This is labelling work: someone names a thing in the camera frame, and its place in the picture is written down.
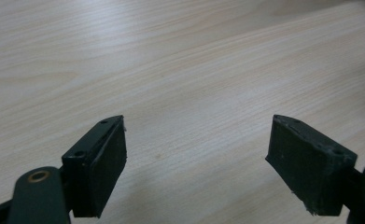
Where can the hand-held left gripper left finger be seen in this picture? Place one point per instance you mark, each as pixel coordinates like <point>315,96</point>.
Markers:
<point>104,174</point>

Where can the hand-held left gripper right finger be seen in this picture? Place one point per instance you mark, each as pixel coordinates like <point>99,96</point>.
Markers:
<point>307,171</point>

